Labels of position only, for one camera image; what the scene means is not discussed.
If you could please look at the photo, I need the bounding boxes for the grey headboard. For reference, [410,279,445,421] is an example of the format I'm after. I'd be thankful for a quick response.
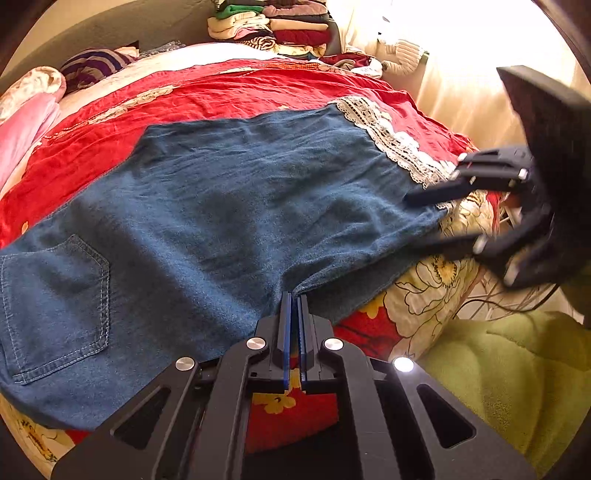
[0,4,220,86]

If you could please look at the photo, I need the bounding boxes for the floral beige pillow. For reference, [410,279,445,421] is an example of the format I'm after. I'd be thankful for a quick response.
[0,66,66,123]

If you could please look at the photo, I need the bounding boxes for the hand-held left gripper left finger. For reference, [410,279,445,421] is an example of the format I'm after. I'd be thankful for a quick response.
[50,292,293,480]

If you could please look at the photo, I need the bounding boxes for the blue patterned cloth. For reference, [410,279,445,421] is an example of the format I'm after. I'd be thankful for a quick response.
[139,41,188,58]

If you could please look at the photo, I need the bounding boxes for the beige bed sheet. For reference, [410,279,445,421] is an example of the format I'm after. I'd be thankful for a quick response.
[55,41,287,121]

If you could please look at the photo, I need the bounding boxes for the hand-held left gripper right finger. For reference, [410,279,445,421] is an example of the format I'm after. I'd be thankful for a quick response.
[298,294,539,480]

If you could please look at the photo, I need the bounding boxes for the purple striped pillow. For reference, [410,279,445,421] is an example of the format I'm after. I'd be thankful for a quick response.
[60,47,139,93]

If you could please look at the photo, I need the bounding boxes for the cream curtain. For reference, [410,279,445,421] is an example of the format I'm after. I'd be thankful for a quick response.
[330,0,580,155]

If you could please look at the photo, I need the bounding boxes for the green blanket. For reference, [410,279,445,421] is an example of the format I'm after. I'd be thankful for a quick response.
[418,277,591,480]

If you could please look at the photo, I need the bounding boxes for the blue denim pants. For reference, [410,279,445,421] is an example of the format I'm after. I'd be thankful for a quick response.
[0,98,460,430]

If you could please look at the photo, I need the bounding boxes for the pile of folded clothes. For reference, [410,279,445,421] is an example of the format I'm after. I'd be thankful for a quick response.
[205,0,338,58]

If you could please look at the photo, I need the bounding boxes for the red patterned crumpled garment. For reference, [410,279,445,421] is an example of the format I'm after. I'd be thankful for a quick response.
[321,52,384,78]

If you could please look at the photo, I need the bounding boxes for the red floral bedspread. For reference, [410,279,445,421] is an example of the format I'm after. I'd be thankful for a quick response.
[0,58,506,480]

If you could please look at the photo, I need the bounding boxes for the pink quilt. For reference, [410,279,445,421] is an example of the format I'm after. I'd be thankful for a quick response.
[0,99,63,190]

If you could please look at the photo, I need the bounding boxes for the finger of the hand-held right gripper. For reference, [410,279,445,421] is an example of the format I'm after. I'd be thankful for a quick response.
[418,208,553,288]
[404,145,536,206]

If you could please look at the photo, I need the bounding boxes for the white knitted garment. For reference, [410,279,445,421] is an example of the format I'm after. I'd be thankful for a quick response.
[375,36,431,75]

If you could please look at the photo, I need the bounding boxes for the thin dark cable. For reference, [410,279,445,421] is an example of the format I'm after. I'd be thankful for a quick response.
[455,281,559,320]

